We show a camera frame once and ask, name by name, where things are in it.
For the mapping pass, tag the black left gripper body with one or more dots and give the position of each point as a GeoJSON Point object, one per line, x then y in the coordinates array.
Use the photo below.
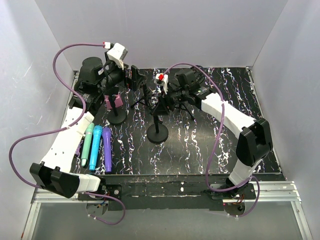
{"type": "Point", "coordinates": [115, 76]}

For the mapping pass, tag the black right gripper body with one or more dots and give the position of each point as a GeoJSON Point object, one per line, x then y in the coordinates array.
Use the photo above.
{"type": "Point", "coordinates": [175, 98]}

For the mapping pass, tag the black tripod stand with ring clamp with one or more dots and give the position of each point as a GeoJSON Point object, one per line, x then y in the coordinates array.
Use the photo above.
{"type": "Point", "coordinates": [145, 100]}

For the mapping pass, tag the solid purple microphone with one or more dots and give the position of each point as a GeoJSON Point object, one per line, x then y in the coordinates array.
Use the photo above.
{"type": "Point", "coordinates": [107, 144]}

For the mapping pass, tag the mint green microphone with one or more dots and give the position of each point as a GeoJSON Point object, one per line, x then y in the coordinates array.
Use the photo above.
{"type": "Point", "coordinates": [87, 144]}

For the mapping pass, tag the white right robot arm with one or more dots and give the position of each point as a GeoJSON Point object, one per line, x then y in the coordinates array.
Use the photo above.
{"type": "Point", "coordinates": [254, 139]}

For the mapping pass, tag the black round-base clip stand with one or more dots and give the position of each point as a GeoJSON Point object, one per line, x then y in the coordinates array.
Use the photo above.
{"type": "Point", "coordinates": [117, 115]}

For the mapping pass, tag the cyan blue microphone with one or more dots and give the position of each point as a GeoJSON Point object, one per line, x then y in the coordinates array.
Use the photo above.
{"type": "Point", "coordinates": [97, 133]}

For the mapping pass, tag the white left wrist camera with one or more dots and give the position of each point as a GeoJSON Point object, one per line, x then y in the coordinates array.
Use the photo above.
{"type": "Point", "coordinates": [117, 54]}

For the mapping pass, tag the black front mounting rail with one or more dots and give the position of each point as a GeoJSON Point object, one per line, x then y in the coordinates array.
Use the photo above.
{"type": "Point", "coordinates": [160, 192]}

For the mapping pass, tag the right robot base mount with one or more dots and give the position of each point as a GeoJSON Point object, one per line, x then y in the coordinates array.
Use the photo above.
{"type": "Point", "coordinates": [233, 201]}

